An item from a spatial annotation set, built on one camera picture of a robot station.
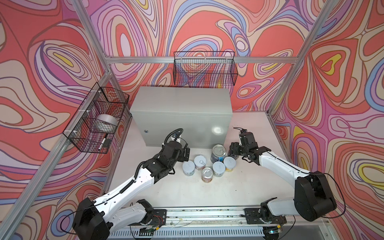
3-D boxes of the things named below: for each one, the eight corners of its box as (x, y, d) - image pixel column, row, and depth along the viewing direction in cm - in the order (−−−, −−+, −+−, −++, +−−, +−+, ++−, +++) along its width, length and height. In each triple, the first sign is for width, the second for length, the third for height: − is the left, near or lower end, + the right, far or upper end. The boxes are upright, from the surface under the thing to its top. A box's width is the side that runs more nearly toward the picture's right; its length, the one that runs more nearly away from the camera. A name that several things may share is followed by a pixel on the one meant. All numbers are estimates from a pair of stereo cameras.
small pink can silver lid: (201, 183, 86) (201, 178, 81) (201, 172, 90) (201, 167, 85) (212, 183, 86) (213, 178, 81) (211, 172, 90) (212, 167, 85)
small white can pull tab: (191, 165, 92) (191, 162, 88) (198, 157, 96) (198, 153, 92) (200, 172, 89) (201, 168, 85) (207, 162, 93) (207, 158, 89)
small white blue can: (212, 177, 88) (213, 173, 84) (211, 165, 93) (212, 161, 88) (224, 177, 88) (226, 173, 84) (222, 165, 93) (224, 161, 88)
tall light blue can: (211, 164, 92) (212, 157, 85) (210, 152, 98) (211, 144, 90) (224, 164, 92) (227, 157, 85) (222, 152, 98) (225, 144, 90)
